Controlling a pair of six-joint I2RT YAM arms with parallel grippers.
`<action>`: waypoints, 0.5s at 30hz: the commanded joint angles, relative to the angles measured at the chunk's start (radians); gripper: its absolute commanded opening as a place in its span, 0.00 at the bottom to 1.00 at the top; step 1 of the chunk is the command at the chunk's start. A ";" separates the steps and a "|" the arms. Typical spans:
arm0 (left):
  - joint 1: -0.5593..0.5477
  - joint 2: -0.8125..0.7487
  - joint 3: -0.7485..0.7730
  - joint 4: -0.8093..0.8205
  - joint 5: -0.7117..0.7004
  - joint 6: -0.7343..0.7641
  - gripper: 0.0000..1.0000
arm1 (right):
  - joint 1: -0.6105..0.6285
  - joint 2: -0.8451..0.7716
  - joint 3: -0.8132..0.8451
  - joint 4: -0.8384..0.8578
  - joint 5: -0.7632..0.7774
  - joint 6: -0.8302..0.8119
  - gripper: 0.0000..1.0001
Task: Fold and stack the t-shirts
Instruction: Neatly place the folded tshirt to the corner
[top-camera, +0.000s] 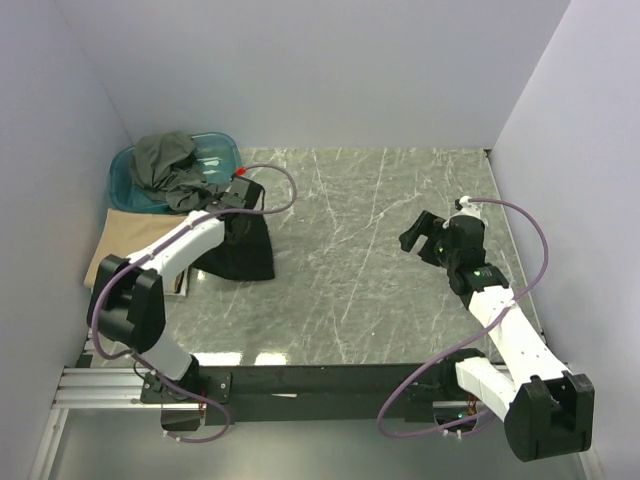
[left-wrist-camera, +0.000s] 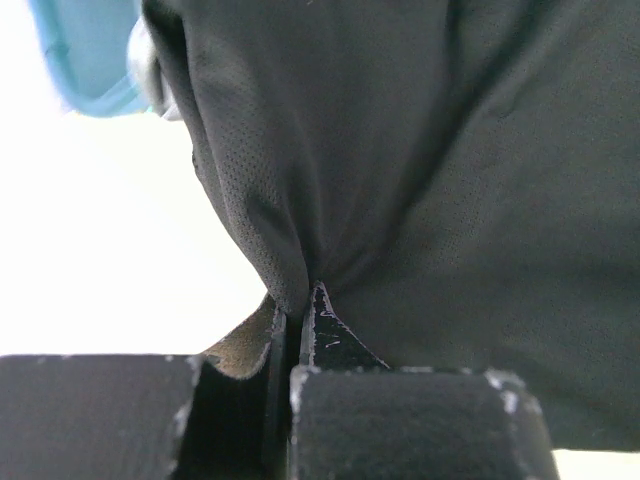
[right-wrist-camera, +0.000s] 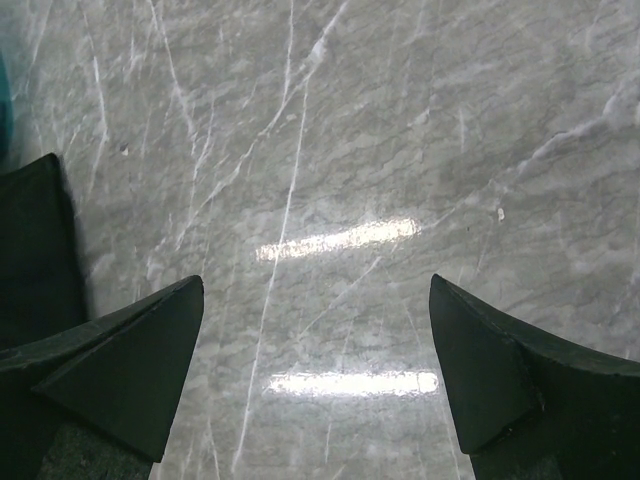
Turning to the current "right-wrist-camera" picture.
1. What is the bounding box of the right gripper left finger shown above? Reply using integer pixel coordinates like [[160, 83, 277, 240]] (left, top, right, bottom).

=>
[[1, 275, 204, 479]]

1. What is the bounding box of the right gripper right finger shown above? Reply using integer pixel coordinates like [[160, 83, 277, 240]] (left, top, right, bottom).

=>
[[429, 275, 639, 479]]

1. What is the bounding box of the black t shirt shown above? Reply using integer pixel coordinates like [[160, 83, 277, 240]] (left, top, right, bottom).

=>
[[1, 153, 89, 349]]

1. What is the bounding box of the teal plastic bin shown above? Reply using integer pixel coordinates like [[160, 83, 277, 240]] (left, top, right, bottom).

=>
[[0, 56, 14, 159]]

